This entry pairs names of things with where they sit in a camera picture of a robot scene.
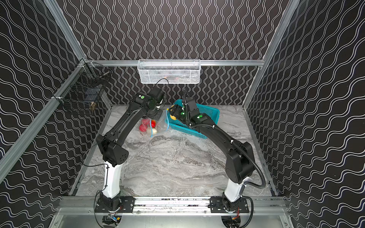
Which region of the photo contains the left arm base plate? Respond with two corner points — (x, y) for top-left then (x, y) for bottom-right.
(95, 195), (136, 213)

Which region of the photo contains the dark red apple toy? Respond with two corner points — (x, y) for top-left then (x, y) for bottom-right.
(139, 124), (148, 132)

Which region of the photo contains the clear zip top bag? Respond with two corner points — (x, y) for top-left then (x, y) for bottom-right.
(138, 111), (170, 137)

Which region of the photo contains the aluminium front rail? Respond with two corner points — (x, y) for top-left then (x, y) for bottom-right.
(49, 196), (294, 228)

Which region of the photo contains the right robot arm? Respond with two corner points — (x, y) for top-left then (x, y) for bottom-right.
(168, 97), (266, 212)

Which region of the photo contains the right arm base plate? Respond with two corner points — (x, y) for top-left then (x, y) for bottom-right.
(208, 195), (249, 213)

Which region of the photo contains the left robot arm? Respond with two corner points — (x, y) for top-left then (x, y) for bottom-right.
(96, 86), (164, 212)

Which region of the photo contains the clear wall basket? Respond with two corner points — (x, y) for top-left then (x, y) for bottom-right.
(137, 59), (202, 84)

